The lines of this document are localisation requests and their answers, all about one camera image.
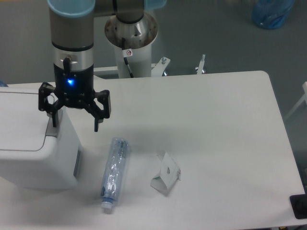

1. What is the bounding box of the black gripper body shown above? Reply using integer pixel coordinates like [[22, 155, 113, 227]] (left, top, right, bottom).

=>
[[54, 65, 95, 109]]

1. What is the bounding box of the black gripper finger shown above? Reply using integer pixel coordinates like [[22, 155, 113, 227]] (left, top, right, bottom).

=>
[[38, 82, 66, 127], [83, 90, 111, 132]]

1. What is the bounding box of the white push-lid trash can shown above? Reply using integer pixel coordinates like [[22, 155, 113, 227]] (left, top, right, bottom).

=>
[[0, 87, 81, 190]]

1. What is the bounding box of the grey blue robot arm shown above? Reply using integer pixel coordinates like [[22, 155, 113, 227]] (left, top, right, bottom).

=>
[[38, 0, 166, 127]]

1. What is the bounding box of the blue object at left edge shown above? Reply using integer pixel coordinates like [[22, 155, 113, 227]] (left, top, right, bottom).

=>
[[0, 80, 8, 87]]

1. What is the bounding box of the crushed clear plastic bottle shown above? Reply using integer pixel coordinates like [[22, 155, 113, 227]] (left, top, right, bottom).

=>
[[100, 138, 129, 214]]

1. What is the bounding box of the crumpled white paper carton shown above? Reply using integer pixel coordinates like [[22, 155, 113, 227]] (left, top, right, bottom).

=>
[[150, 150, 181, 194]]

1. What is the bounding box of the blue water jug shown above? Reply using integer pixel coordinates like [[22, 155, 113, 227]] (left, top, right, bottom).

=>
[[251, 0, 295, 30]]

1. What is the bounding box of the black device at table edge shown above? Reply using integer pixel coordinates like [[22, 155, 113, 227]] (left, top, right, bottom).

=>
[[290, 194, 307, 219]]

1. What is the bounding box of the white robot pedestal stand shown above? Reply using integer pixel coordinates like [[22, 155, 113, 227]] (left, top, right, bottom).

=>
[[92, 11, 208, 79]]

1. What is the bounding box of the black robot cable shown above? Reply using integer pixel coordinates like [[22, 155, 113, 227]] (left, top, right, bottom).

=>
[[121, 37, 134, 79]]

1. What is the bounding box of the white frame at right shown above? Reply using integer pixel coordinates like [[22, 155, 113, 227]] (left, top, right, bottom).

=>
[[284, 81, 307, 121]]

